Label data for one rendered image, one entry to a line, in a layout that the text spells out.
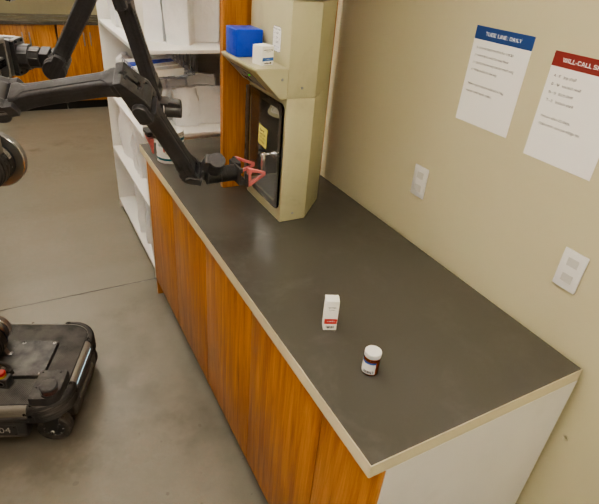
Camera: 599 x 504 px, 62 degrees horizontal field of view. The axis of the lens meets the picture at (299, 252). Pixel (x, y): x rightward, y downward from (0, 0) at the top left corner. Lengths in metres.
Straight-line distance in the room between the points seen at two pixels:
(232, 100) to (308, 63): 0.44
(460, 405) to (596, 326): 0.45
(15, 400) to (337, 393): 1.46
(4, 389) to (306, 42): 1.78
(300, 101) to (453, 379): 1.03
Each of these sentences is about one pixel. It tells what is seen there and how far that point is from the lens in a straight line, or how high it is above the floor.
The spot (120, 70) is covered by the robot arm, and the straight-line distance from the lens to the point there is 1.46.
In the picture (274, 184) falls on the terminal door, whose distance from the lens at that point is 1.90.
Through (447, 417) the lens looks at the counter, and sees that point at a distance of 1.28.
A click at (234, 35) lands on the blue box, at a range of 1.88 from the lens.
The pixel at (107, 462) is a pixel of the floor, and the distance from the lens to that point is 2.35.
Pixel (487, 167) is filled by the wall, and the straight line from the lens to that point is 1.67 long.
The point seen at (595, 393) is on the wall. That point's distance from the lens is 1.63.
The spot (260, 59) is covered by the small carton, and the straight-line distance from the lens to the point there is 1.76.
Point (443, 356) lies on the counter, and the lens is 1.43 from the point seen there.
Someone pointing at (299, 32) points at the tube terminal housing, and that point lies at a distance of 1.74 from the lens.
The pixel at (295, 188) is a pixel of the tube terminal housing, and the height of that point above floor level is 1.07.
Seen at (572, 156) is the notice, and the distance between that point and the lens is 1.49.
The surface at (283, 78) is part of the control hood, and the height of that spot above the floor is 1.48.
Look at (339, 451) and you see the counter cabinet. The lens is 1.32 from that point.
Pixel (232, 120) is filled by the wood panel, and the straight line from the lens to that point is 2.12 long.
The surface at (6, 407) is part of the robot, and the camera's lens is 2.33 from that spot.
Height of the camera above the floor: 1.85
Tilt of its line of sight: 31 degrees down
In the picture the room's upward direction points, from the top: 5 degrees clockwise
